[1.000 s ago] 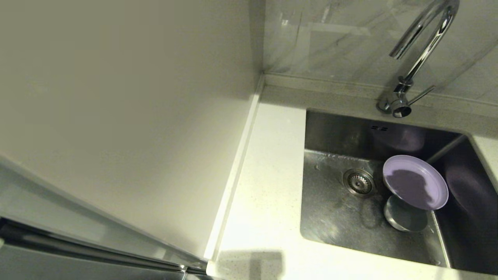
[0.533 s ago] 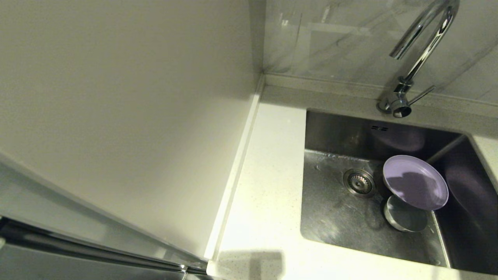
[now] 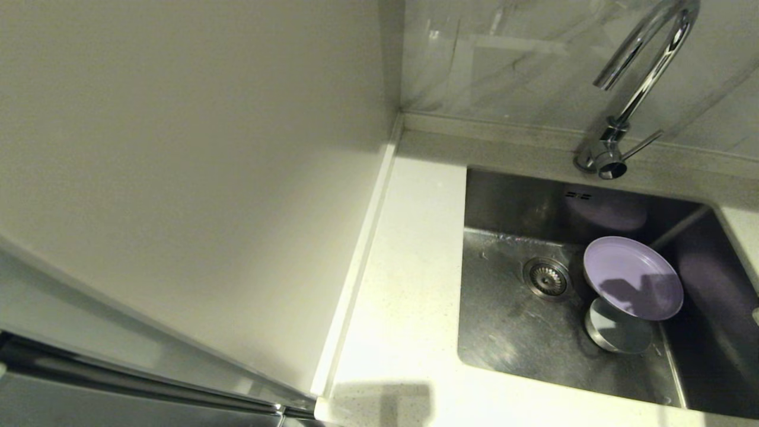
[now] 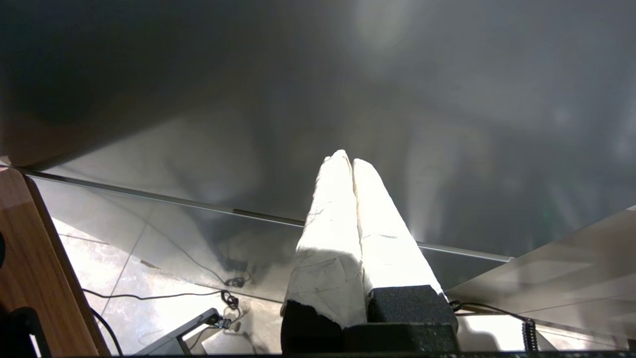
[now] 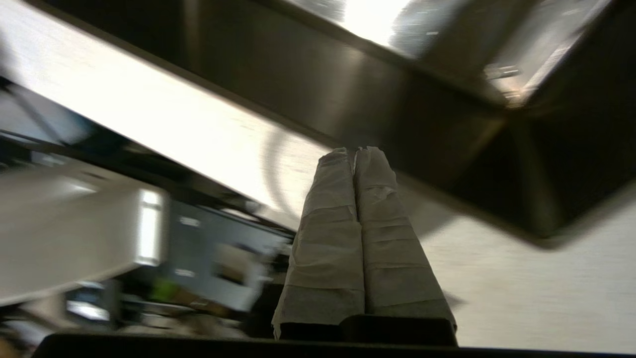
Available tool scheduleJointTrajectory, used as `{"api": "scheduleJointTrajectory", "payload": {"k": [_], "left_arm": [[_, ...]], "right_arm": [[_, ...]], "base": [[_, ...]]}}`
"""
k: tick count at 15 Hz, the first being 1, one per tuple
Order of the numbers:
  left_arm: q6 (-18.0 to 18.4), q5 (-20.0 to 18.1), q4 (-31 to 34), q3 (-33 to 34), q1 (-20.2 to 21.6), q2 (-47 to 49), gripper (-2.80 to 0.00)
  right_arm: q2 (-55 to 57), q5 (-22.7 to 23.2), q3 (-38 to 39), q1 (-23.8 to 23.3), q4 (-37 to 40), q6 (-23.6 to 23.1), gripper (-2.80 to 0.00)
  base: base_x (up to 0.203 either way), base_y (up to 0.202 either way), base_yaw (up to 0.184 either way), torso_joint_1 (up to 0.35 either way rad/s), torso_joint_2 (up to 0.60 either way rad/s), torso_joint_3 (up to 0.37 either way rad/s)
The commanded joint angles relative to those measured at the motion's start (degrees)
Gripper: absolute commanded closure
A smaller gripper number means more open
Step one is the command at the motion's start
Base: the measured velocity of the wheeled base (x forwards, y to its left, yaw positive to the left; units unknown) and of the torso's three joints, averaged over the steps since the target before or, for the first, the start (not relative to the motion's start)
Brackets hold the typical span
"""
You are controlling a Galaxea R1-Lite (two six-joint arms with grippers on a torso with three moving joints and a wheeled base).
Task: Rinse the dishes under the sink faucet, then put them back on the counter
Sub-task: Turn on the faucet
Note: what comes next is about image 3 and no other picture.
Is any purple plate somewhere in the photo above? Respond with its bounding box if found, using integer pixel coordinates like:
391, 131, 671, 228
583, 236, 685, 322

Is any pale blue round bowl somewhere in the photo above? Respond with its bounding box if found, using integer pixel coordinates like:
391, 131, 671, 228
585, 297, 653, 355

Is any chrome gooseneck faucet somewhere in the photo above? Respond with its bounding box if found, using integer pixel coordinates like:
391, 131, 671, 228
574, 0, 701, 180

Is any stainless steel sink basin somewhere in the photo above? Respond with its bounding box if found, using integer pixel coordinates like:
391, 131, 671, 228
457, 167, 759, 419

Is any round metal drain strainer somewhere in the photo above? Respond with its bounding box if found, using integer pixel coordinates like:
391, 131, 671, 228
522, 257, 575, 302

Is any tall silver door refrigerator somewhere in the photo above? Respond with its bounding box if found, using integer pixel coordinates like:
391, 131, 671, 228
0, 0, 404, 427

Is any chrome bar door handle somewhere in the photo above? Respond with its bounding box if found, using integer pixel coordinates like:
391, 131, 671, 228
0, 332, 333, 427

